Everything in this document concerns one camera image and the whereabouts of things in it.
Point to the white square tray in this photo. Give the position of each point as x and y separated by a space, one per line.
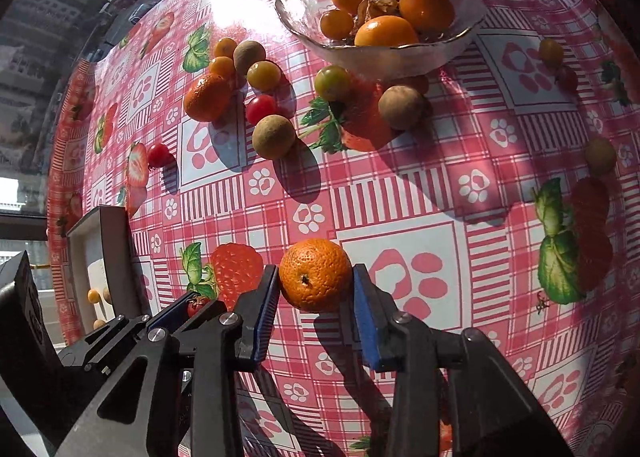
117 257

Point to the small orange kumquat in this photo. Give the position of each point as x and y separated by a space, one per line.
336 23

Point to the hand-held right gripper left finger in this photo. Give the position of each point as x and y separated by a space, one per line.
264 309

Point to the pink strawberry print tablecloth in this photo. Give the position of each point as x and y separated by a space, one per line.
425 177

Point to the dry brown fruit husk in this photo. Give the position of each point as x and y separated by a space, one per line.
377 9

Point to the orange mandarin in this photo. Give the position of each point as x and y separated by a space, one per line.
206 96
315 274

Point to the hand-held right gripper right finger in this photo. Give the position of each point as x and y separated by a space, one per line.
367 319

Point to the red cherry tomato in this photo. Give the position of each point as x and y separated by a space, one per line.
158 155
261 109
196 306
567 78

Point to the small orange cherry tomato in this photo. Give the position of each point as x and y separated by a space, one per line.
225 47
222 68

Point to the greenish cherry tomato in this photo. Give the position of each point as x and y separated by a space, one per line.
332 83

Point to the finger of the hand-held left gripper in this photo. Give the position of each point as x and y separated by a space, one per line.
167 314
200 319

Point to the fruits inside glass bowl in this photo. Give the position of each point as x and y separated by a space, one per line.
426 7

